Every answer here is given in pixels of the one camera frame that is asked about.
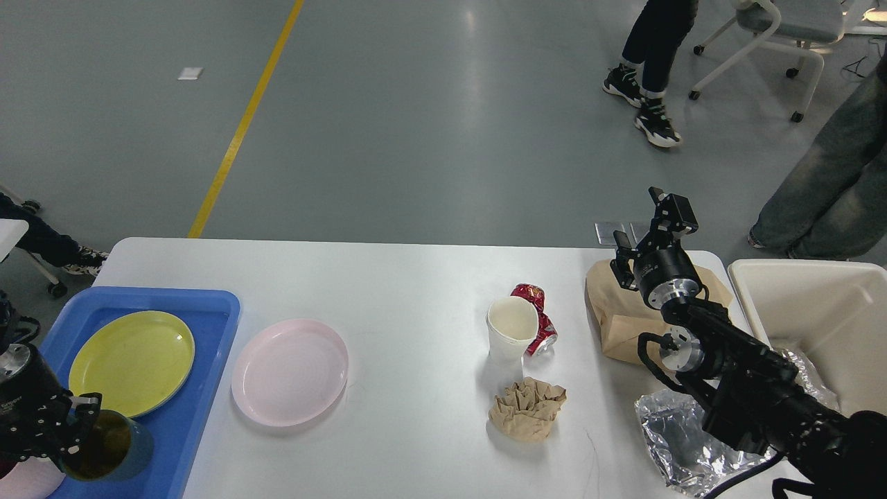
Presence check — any white paper cup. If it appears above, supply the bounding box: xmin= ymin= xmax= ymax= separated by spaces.
xmin=486 ymin=296 xmax=538 ymax=363

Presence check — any dark teal mug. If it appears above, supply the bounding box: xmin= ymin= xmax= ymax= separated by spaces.
xmin=62 ymin=410 xmax=155 ymax=481

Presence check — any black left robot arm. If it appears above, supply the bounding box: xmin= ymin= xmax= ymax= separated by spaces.
xmin=1 ymin=294 xmax=102 ymax=468

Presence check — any foil piece in bin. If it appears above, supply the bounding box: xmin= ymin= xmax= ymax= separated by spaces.
xmin=773 ymin=344 xmax=841 ymax=412

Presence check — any crumpled brown paper napkin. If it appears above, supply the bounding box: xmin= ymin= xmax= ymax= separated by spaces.
xmin=489 ymin=377 xmax=567 ymax=443

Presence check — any brown paper bag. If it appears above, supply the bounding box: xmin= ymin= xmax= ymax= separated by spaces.
xmin=585 ymin=258 xmax=734 ymax=367

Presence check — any crumpled aluminium foil sheet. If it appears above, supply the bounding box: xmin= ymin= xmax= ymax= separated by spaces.
xmin=635 ymin=389 xmax=779 ymax=498

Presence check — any white office chair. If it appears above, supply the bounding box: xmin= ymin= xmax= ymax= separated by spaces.
xmin=688 ymin=1 xmax=845 ymax=123

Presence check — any yellow plate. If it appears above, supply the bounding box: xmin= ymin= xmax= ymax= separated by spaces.
xmin=69 ymin=310 xmax=195 ymax=418

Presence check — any seated person leg left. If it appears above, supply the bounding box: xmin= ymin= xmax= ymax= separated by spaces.
xmin=1 ymin=193 xmax=109 ymax=276

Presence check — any person in black trousers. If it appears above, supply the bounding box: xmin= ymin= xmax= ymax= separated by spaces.
xmin=602 ymin=1 xmax=699 ymax=149

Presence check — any pink plate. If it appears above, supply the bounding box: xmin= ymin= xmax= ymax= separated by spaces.
xmin=231 ymin=319 xmax=349 ymax=428

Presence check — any beige plastic bin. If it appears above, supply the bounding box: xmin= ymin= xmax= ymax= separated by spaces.
xmin=728 ymin=259 xmax=886 ymax=416

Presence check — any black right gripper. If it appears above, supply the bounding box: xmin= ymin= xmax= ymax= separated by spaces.
xmin=609 ymin=186 xmax=701 ymax=310

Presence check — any white chair at left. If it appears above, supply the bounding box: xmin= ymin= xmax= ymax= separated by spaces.
xmin=0 ymin=184 xmax=69 ymax=299

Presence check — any blue plastic tray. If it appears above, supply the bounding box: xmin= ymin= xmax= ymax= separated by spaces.
xmin=40 ymin=286 xmax=240 ymax=498

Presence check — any crushed red soda can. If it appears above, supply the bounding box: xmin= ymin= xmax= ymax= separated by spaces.
xmin=511 ymin=282 xmax=559 ymax=356

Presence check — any pink mug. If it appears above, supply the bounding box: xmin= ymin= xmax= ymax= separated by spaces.
xmin=1 ymin=457 xmax=66 ymax=498

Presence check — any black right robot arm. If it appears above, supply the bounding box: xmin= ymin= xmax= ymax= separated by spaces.
xmin=609 ymin=186 xmax=886 ymax=498

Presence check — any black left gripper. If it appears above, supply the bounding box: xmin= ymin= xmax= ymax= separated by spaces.
xmin=1 ymin=344 xmax=103 ymax=464

